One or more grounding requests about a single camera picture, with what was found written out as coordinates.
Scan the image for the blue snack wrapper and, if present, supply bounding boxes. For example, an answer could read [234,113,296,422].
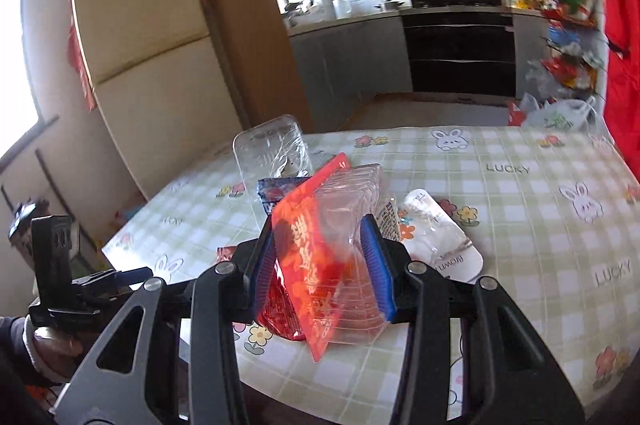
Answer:
[257,177,308,216]

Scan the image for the red clear snack bag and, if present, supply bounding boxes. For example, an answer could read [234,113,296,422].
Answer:
[260,154,399,360]

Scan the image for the dark sleeve left forearm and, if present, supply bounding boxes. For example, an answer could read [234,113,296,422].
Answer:
[1,317,39,424]

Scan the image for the grey kitchen cabinets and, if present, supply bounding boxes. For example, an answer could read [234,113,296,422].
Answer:
[290,16,413,132]

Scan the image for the left hand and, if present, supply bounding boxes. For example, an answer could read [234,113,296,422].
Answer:
[23,317,84,384]

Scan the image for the clear plastic tray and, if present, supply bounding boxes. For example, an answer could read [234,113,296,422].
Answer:
[232,115,314,204]

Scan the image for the black oven stove unit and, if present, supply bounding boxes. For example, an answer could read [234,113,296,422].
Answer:
[401,11,516,96]

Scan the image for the white plastic bag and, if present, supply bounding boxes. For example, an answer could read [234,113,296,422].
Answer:
[518,93,601,132]

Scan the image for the cream refrigerator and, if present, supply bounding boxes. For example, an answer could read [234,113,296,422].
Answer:
[70,0,241,198]

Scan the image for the white kettle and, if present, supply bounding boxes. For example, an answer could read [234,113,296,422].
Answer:
[332,0,352,20]

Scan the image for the red apron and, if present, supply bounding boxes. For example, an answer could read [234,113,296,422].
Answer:
[604,0,639,174]

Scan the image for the wire storage rack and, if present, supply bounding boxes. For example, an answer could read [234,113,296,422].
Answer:
[526,0,604,102]

